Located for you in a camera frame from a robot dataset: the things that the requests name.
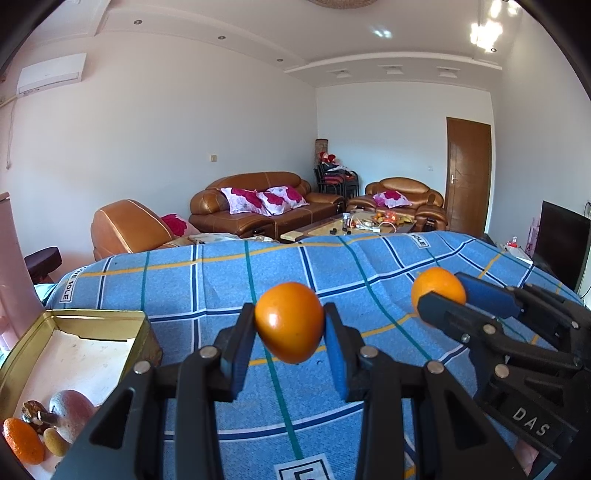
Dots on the brown leather sofa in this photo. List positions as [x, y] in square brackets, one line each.
[207, 207]

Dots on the coffee table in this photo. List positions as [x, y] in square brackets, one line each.
[318, 228]

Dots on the stack of dark chairs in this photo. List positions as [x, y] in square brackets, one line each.
[337, 180]

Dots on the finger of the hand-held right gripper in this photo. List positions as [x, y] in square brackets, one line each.
[443, 314]
[489, 295]

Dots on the dark padded stool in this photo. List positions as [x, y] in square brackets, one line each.
[41, 261]

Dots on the pink kettle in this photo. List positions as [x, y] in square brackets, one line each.
[11, 258]

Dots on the floral pillow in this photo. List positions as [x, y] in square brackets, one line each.
[178, 225]
[391, 198]
[240, 201]
[281, 199]

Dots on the brown wooden door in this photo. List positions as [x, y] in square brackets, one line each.
[468, 175]

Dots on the blue plaid blanket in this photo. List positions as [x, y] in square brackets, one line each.
[221, 281]

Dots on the orange tangerine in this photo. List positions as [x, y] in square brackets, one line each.
[436, 288]
[290, 323]
[23, 441]

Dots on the person's right hand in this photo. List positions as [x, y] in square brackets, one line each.
[525, 457]

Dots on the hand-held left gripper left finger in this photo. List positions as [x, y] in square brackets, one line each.
[240, 350]

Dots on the small green round fruit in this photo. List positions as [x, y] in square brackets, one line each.
[57, 442]

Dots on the gold tin box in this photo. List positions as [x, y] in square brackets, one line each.
[83, 350]

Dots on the black television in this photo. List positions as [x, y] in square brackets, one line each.
[561, 240]

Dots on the white air conditioner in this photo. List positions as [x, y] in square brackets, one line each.
[51, 74]

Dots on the purple pomegranate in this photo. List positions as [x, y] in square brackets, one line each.
[71, 410]

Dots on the brown wrinkled fruit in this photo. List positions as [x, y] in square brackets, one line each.
[30, 410]

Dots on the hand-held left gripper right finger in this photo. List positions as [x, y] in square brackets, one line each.
[337, 350]

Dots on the brown leather recliner armchair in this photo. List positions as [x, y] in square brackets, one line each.
[124, 226]

